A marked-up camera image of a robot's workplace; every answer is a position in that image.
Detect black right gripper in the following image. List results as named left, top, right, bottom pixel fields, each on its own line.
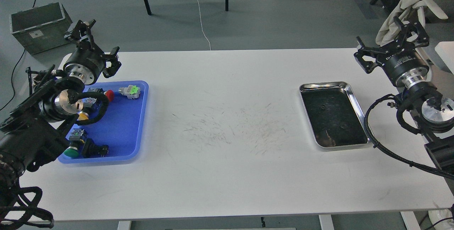
left=354, top=16, right=430, bottom=87

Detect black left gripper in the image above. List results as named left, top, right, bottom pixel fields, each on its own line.
left=63, top=19, right=122, bottom=85

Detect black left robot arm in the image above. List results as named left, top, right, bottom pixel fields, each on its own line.
left=0, top=19, right=121, bottom=230

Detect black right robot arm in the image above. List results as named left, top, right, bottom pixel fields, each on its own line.
left=354, top=17, right=453, bottom=180

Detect grey green connector part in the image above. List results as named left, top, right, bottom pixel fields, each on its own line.
left=118, top=85, right=141, bottom=100

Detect beige cloth on chair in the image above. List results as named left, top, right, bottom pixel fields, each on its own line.
left=375, top=0, right=453, bottom=46

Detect grey plastic crate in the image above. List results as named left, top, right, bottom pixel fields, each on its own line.
left=10, top=2, right=73, bottom=55

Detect blue plastic tray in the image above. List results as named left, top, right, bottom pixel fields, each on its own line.
left=58, top=81, right=149, bottom=164

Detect silver metal tray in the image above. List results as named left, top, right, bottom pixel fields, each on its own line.
left=299, top=81, right=372, bottom=151

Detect red push button switch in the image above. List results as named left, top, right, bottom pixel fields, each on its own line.
left=85, top=88, right=115, bottom=104

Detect yellow push button switch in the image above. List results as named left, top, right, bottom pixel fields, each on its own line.
left=77, top=97, right=101, bottom=121

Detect black cable at left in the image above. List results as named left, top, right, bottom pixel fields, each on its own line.
left=0, top=47, right=27, bottom=112

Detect green push button switch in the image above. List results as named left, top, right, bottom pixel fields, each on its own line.
left=63, top=128, right=88, bottom=158

